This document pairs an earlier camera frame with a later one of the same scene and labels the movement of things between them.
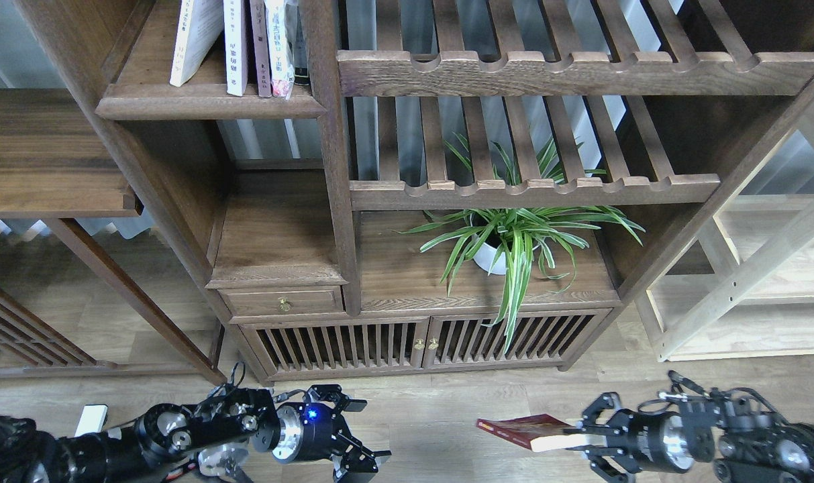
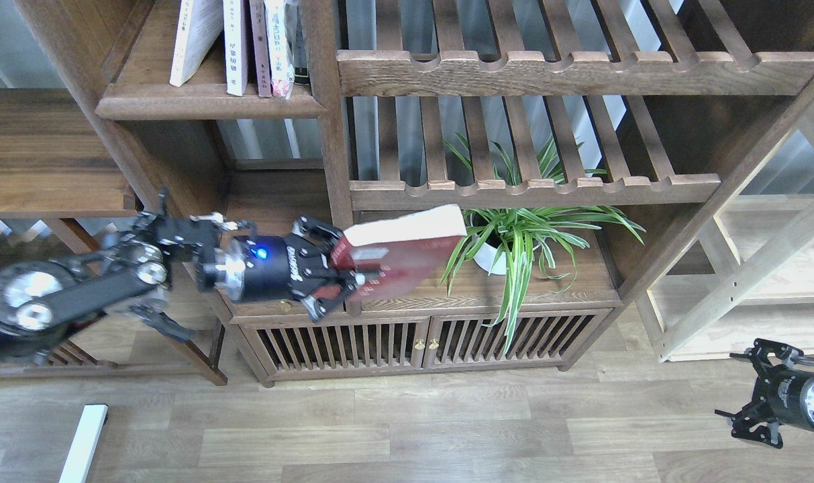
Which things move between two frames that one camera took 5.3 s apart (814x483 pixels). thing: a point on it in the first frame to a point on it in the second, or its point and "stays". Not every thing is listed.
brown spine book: (260, 31) stays
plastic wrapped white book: (281, 58) stays
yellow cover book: (201, 21) stays
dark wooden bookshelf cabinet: (459, 186) stays
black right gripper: (661, 441) to (786, 395)
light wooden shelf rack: (758, 281) stays
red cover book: (538, 433) to (401, 256)
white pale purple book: (236, 47) stays
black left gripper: (306, 431) to (262, 267)
